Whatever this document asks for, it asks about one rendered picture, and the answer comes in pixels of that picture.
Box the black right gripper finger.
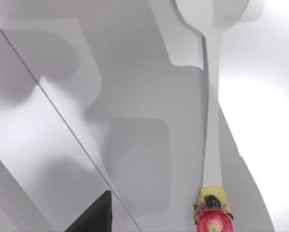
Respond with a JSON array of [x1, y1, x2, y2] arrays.
[[63, 190, 114, 232]]

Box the yellow pot with pink flower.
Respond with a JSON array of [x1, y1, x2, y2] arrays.
[[192, 185, 235, 232]]

